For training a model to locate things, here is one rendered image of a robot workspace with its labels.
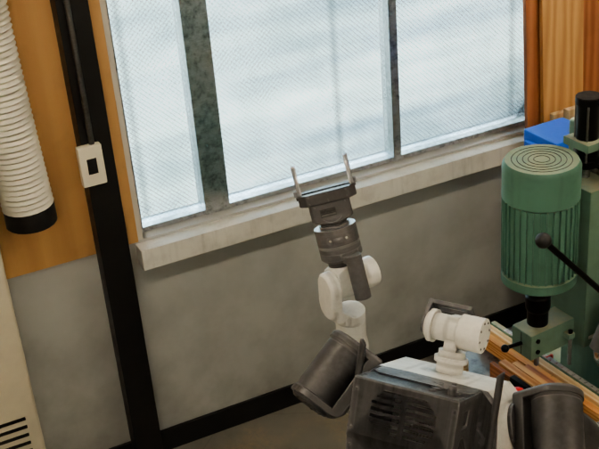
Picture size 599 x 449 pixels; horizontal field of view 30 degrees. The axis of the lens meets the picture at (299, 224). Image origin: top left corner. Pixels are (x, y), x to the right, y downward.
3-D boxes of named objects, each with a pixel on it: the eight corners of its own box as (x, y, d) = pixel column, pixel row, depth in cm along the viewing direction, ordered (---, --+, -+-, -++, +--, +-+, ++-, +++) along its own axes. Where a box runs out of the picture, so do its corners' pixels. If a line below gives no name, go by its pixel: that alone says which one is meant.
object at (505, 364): (498, 385, 276) (498, 362, 273) (504, 382, 277) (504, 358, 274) (548, 421, 262) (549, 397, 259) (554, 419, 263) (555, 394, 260)
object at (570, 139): (562, 163, 258) (564, 94, 250) (587, 153, 262) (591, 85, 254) (586, 175, 252) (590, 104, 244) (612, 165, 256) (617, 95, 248)
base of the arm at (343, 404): (347, 436, 219) (336, 422, 208) (296, 400, 224) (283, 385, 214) (392, 374, 222) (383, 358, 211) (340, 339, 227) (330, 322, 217)
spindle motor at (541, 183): (485, 275, 266) (485, 157, 251) (541, 253, 273) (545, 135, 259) (535, 306, 252) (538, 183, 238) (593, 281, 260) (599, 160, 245)
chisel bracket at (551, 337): (511, 353, 273) (511, 324, 269) (554, 334, 279) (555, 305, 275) (531, 367, 267) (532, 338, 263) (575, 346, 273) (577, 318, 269)
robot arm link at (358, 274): (354, 231, 238) (366, 281, 240) (310, 247, 234) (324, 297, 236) (381, 237, 227) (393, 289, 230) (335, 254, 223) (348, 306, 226)
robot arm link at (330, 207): (294, 191, 234) (308, 245, 236) (296, 200, 224) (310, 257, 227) (353, 176, 234) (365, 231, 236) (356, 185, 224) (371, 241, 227)
